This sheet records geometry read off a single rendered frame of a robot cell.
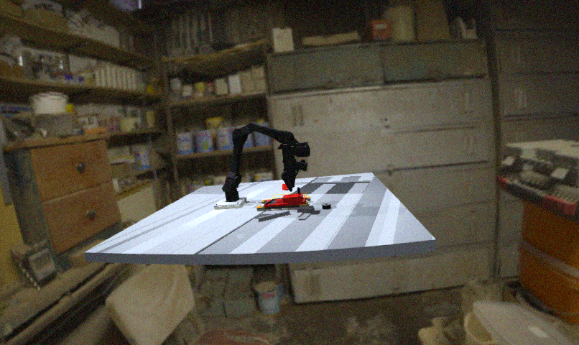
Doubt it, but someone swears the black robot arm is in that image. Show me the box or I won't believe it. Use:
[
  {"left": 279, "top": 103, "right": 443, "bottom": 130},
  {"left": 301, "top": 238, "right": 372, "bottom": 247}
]
[{"left": 222, "top": 122, "right": 310, "bottom": 202}]

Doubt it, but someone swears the dark grey flat bar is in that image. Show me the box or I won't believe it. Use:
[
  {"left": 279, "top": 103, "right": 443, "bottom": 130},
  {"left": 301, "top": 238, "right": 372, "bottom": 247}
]
[{"left": 258, "top": 211, "right": 290, "bottom": 221}]

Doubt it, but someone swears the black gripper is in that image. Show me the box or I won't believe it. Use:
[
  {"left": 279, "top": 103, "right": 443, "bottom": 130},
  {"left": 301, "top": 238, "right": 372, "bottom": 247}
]
[{"left": 281, "top": 157, "right": 299, "bottom": 192}]

